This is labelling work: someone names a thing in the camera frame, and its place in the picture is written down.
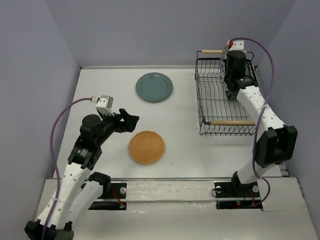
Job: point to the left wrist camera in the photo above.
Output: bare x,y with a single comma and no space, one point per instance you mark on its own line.
103,104

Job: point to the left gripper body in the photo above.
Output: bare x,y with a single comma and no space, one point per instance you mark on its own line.
111,124

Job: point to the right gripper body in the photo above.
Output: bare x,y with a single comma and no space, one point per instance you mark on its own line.
227,76

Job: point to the large black striped plate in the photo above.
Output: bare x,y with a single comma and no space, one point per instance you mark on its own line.
248,69

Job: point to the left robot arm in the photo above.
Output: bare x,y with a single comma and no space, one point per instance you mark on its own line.
78,187

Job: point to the woven bamboo plate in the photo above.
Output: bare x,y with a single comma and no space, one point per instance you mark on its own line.
146,147

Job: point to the black wire dish rack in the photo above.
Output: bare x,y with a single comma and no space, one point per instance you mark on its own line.
217,115

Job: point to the teal plate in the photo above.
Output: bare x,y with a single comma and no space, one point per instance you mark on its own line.
154,87

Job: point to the small black striped plate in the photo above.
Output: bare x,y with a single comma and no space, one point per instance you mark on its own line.
231,95

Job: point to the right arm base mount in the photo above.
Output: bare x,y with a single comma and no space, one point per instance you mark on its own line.
232,194

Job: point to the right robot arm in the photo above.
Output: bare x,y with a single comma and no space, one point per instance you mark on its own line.
274,141

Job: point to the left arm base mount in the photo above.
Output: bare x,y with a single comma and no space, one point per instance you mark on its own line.
112,200

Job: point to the blue floral plate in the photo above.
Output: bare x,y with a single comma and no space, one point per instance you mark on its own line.
222,67

